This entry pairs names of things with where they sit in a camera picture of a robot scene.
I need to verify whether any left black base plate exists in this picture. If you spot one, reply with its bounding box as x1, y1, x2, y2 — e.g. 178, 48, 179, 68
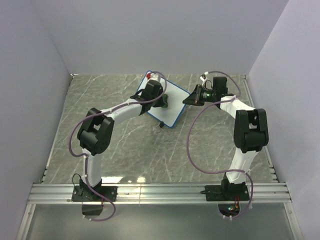
71, 185, 118, 202

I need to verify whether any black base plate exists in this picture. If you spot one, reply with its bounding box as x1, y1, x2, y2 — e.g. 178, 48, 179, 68
71, 185, 118, 202
200, 184, 250, 202

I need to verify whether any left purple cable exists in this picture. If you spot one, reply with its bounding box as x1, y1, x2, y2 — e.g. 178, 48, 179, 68
68, 70, 168, 222

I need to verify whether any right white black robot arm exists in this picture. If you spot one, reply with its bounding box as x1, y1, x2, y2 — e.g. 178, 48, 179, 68
183, 74, 269, 201

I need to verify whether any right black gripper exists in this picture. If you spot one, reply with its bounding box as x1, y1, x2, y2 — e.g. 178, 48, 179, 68
182, 85, 216, 107

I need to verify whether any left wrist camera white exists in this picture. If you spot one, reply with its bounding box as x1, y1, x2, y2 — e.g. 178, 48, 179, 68
145, 72, 161, 82

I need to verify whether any purple cable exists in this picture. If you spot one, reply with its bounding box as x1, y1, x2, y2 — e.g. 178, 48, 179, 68
186, 70, 255, 222
68, 70, 168, 222

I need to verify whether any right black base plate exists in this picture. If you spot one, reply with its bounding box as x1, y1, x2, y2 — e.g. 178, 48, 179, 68
200, 184, 250, 202

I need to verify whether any green whiteboard eraser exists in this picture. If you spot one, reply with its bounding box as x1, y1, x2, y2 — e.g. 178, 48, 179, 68
161, 94, 169, 108

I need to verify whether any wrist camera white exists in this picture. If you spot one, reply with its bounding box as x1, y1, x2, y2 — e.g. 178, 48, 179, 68
145, 72, 161, 82
200, 71, 209, 86

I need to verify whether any blue framed whiteboard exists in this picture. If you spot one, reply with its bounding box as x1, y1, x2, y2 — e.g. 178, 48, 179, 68
132, 71, 189, 128

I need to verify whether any aluminium mounting rail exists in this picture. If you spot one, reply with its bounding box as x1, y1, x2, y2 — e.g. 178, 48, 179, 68
27, 182, 292, 206

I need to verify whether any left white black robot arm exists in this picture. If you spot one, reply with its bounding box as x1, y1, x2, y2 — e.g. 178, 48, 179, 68
77, 79, 168, 201

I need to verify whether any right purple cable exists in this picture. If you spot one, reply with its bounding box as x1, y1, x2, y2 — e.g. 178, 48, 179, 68
186, 70, 255, 222

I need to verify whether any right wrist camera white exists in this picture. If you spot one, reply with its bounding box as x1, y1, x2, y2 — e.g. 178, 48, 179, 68
200, 71, 209, 86

